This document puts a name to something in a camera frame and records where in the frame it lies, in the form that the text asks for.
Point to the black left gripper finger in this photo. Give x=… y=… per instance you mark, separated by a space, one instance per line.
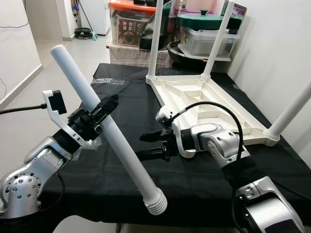
x=108 y=106

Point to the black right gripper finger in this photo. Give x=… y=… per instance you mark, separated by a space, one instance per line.
x=153 y=155
x=154 y=136

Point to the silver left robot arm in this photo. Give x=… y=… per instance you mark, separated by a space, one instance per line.
x=34 y=170

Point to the clear plastic bag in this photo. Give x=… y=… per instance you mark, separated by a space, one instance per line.
x=95 y=144
x=109 y=81

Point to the black tablecloth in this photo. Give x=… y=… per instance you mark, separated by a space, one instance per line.
x=194 y=184

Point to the white plastic table top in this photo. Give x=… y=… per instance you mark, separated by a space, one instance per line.
x=194 y=97

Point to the beige cloth covered bench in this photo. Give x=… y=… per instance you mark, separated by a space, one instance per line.
x=129 y=56

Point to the red printed carton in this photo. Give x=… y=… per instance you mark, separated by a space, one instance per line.
x=130 y=33

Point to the black round wok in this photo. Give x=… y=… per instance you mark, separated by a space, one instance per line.
x=175 y=54

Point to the white chest freezer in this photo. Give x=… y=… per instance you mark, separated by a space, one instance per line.
x=97 y=14

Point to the clear storage box orange lid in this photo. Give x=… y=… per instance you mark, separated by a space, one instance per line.
x=126 y=6

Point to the clear plastic container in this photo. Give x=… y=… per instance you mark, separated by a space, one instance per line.
x=204 y=43

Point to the green pot lid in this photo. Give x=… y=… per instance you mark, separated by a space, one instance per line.
x=199 y=20

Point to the pink plastic tub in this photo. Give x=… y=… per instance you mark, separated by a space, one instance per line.
x=199 y=5

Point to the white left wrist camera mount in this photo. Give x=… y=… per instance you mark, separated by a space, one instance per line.
x=57 y=102

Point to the dark metal folding table frame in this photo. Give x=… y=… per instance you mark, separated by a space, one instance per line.
x=118 y=227

